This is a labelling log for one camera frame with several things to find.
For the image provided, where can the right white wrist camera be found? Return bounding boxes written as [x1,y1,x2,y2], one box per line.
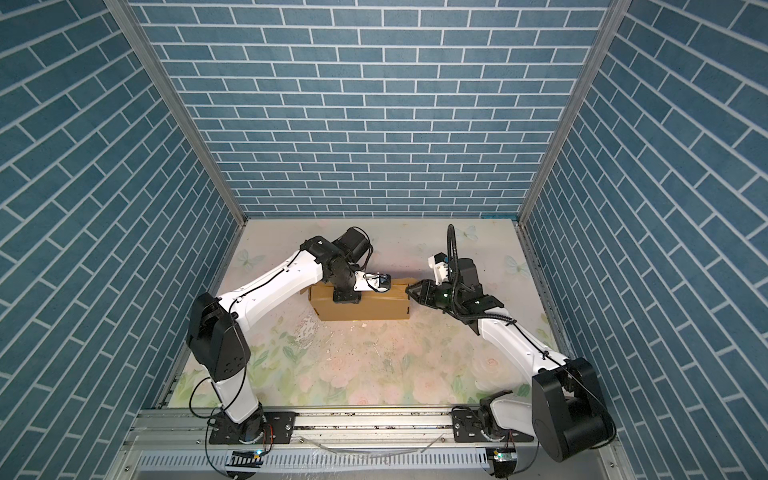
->
[428,252,451,286]

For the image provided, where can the green circuit board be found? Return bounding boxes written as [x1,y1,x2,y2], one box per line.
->
[226,450,264,470]
[487,447,518,463]

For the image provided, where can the right black camera cable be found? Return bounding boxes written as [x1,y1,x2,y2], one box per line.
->
[445,224,460,301]

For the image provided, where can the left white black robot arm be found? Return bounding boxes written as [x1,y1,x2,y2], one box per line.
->
[185,227,391,428]

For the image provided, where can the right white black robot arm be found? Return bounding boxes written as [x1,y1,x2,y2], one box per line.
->
[406,253,617,462]

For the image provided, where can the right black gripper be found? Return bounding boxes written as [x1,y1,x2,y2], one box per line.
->
[405,278,464,311]

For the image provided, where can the right green circuit board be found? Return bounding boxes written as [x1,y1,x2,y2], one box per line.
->
[487,447,518,463]

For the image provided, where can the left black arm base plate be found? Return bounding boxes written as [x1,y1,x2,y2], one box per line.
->
[208,410,297,446]

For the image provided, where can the brown cardboard box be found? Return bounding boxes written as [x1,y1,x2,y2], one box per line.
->
[309,278,416,321]

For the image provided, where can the left aluminium corner post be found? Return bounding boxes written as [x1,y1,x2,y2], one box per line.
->
[104,0,247,227]

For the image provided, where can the floral table mat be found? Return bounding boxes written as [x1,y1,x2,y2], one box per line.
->
[167,218,580,408]

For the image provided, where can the left green circuit board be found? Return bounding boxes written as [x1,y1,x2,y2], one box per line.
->
[226,450,264,470]

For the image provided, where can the aluminium corner post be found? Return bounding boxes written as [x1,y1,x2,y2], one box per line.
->
[518,0,631,226]
[104,0,247,227]

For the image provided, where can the right aluminium corner post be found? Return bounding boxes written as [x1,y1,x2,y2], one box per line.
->
[518,0,631,226]

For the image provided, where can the white slotted cable duct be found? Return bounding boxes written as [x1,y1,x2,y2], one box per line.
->
[137,448,490,473]

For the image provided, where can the aluminium mounting rail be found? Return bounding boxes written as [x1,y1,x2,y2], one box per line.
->
[126,406,536,449]

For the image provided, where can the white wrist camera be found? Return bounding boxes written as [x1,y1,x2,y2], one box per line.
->
[428,252,451,286]
[353,271,392,293]

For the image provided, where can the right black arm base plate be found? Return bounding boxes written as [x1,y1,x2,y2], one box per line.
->
[450,406,534,444]

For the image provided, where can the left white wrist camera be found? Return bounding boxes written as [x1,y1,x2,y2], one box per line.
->
[353,271,392,293]

